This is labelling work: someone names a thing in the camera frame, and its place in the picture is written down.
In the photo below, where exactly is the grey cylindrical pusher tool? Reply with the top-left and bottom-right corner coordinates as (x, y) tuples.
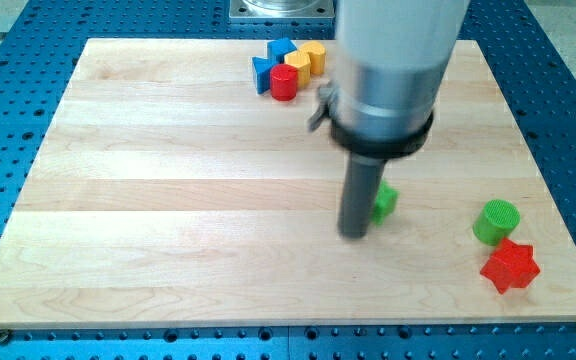
(337, 153), (386, 239)

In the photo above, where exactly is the green star block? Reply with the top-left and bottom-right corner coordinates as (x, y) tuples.
(371, 180), (399, 226)

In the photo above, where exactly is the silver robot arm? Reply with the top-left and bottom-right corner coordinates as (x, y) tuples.
(308, 0), (470, 239)

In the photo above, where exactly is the red star block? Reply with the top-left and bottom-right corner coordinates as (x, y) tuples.
(480, 237), (541, 294)

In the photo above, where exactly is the red cylinder block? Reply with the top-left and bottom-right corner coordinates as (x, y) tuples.
(270, 64), (298, 101)

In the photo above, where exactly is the yellow hexagon block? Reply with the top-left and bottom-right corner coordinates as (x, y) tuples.
(284, 50), (311, 89)

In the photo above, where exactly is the yellow cylinder block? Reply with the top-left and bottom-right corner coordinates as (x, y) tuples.
(299, 40), (327, 75)

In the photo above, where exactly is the green cylinder block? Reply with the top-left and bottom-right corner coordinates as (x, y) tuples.
(472, 199), (521, 246)

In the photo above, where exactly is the blue triangle block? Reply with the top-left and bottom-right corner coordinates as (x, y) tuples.
(252, 57), (277, 95)

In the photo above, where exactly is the blue cube block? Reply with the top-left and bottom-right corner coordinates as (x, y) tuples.
(266, 38), (297, 63)

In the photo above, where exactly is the light wooden board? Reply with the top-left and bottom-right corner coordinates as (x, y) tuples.
(0, 39), (576, 329)

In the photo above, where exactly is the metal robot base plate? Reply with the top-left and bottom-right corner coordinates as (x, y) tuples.
(229, 0), (335, 20)

